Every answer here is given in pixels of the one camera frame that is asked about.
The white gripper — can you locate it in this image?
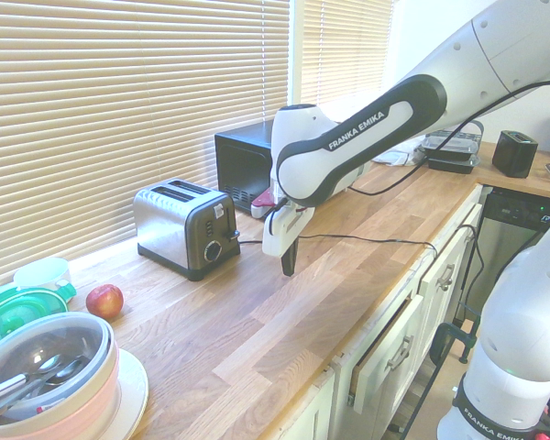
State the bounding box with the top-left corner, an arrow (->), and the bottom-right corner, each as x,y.
262,205 -> 315,277

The stainless steel two-slot toaster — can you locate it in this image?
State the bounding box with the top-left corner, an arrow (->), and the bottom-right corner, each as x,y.
133,178 -> 242,281

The black and steel microwave oven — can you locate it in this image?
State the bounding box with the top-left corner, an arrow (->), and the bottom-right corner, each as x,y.
214,119 -> 281,216

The open white drawer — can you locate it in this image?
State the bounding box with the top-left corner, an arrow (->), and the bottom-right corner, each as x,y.
347,292 -> 425,416

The white plastic bag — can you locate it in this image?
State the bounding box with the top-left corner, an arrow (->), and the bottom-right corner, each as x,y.
373,138 -> 430,167

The white drawer front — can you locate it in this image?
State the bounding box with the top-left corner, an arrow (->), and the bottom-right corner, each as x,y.
418,201 -> 483,314

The white kitchen cabinet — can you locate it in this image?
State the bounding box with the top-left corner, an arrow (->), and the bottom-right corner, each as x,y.
265,182 -> 487,440

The black C-clamp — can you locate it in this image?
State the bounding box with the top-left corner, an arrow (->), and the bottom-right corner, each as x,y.
429,321 -> 480,367

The black plastic food container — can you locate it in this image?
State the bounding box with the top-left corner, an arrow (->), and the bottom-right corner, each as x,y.
425,154 -> 481,175
421,129 -> 483,160

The red apple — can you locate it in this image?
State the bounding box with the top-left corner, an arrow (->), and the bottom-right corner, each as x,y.
85,283 -> 125,321

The white plate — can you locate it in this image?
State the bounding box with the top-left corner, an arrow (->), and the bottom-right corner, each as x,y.
89,347 -> 150,440

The stainless steel dishwasher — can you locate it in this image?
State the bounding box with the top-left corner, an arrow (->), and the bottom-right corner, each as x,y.
457,185 -> 550,331

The beige window blind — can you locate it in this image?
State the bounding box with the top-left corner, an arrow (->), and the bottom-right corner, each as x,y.
0,0 -> 291,289
302,0 -> 395,107

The pink bowl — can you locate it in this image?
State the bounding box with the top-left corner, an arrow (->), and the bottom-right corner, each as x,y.
0,346 -> 121,440

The small black box appliance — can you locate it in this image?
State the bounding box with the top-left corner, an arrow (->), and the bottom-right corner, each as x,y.
491,130 -> 540,180

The green plastic lid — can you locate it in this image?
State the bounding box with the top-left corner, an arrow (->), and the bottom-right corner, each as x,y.
0,280 -> 78,345

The black toaster power cord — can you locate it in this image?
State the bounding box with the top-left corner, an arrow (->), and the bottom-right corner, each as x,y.
236,233 -> 439,263

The dark red camera mount bracket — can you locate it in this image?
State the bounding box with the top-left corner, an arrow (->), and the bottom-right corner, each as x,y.
251,186 -> 280,208

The metal drawer handle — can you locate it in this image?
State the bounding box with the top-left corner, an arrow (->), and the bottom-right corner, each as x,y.
436,264 -> 457,292
386,335 -> 415,371

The black metal stand frame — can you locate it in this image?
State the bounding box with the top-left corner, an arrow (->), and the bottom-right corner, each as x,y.
393,359 -> 446,433

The white window frame post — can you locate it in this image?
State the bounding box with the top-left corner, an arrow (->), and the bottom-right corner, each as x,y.
287,0 -> 305,109

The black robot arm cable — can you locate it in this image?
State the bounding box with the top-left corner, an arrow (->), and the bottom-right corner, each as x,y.
347,80 -> 550,196

